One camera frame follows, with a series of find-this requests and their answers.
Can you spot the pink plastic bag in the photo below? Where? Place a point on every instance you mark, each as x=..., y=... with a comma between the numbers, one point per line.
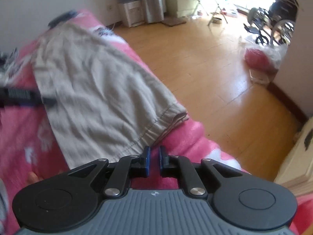
x=261, y=58

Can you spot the plaid garment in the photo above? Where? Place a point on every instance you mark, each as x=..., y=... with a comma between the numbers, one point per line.
x=8, y=63

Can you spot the clear plastic tray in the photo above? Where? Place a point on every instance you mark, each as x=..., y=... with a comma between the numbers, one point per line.
x=260, y=77

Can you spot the khaki pants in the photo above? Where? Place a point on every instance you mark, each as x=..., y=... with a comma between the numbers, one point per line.
x=97, y=90

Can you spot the pink floral blanket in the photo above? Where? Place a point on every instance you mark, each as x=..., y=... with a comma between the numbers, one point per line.
x=22, y=132

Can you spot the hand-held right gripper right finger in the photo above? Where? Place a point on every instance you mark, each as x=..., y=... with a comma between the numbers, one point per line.
x=162, y=160

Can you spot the beige curtain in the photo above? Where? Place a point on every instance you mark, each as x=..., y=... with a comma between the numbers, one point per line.
x=152, y=2

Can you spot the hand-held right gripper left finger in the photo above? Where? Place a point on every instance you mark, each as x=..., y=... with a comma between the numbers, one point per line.
x=146, y=160

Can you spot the wheelchair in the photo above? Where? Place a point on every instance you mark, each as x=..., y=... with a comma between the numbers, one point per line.
x=266, y=27

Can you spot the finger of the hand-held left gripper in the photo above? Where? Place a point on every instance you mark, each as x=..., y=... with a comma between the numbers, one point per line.
x=48, y=102

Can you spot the pale wooden cabinet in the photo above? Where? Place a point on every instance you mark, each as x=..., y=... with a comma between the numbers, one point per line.
x=298, y=156

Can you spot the white water dispenser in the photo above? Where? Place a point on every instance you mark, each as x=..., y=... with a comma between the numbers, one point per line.
x=132, y=14

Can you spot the wall socket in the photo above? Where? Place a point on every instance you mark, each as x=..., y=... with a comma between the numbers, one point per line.
x=111, y=7

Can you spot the folded blue jeans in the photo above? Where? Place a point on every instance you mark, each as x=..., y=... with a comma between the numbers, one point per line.
x=62, y=18

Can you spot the brown doormat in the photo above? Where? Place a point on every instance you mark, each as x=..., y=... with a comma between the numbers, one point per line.
x=173, y=22

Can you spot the metal bowl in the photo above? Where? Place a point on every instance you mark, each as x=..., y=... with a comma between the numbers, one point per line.
x=217, y=20

